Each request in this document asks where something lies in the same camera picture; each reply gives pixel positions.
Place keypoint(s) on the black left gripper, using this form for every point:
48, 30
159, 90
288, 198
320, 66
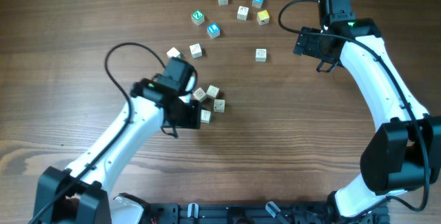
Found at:
193, 119

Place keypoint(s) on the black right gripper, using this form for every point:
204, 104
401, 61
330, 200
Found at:
305, 44

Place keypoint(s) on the wooden block red drawing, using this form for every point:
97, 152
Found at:
205, 116

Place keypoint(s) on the wooden block red dog picture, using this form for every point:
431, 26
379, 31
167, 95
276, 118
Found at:
200, 95

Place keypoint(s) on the plain wooden block green side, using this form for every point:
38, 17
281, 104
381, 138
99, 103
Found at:
212, 92

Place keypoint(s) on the wooden block sketch picture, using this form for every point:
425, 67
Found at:
219, 105

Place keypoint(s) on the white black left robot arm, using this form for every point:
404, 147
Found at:
79, 193

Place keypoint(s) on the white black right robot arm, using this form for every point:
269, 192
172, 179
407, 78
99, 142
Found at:
402, 159

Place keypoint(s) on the wooden block grey drawing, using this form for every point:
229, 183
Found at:
261, 55

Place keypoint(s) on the yellow K wooden block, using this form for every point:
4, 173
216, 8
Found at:
263, 17

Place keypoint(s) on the wooden block green A side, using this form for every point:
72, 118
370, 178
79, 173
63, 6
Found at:
173, 53

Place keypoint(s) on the wooden block fox picture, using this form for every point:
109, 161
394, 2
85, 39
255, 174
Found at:
196, 50

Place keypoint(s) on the blue H wooden block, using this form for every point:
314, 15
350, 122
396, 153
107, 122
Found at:
257, 3

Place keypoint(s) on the wooden block monkey picture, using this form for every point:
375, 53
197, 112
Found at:
242, 13

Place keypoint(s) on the blue L wooden block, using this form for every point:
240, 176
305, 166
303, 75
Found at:
213, 30

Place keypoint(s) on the green Z wooden block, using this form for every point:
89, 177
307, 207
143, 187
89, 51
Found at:
198, 17

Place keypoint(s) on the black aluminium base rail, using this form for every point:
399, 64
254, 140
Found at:
310, 212

